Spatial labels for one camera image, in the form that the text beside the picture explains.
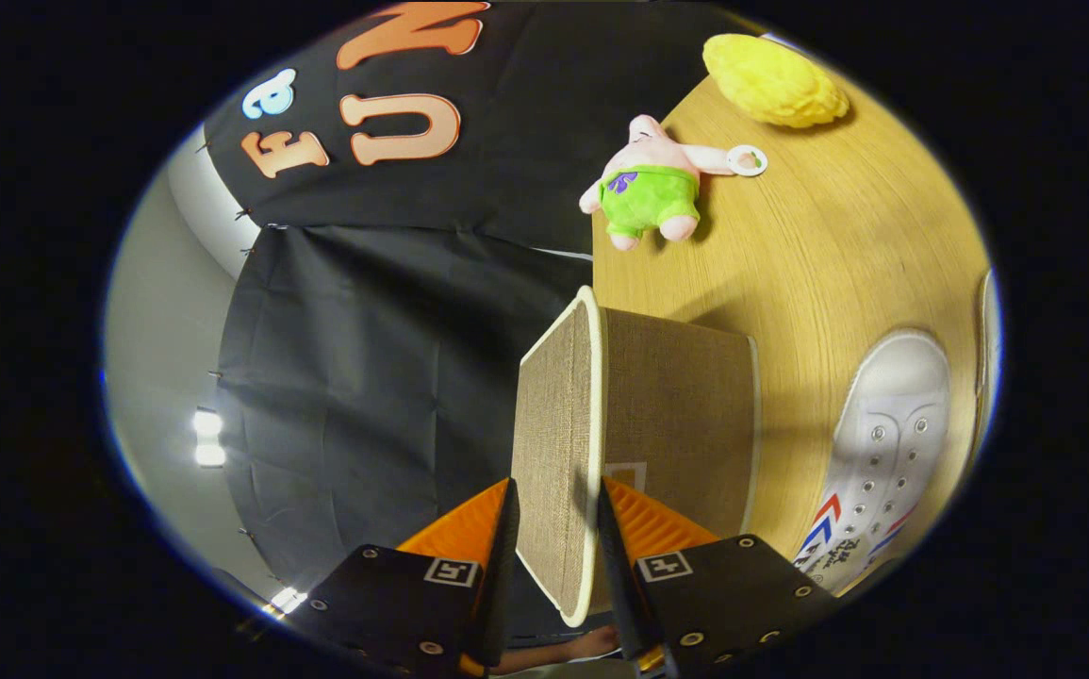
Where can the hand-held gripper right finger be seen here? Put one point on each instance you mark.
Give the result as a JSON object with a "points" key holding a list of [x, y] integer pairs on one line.
{"points": [[624, 604]]}

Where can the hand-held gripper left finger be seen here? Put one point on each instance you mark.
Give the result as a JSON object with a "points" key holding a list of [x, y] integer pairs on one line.
{"points": [[504, 585]]}

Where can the brown fabric storage box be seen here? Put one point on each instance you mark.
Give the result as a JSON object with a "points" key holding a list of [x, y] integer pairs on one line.
{"points": [[676, 405]]}

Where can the white striped canvas shoe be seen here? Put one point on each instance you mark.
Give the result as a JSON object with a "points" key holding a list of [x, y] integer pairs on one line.
{"points": [[893, 405], [989, 330]]}

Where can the ceiling light panel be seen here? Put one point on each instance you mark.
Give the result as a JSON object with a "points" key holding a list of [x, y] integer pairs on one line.
{"points": [[209, 438]]}

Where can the pink starfish plush toy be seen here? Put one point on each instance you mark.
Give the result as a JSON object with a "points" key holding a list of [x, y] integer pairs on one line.
{"points": [[648, 203]]}

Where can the yellow bread plush toy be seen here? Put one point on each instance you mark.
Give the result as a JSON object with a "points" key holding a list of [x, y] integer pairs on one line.
{"points": [[770, 80]]}

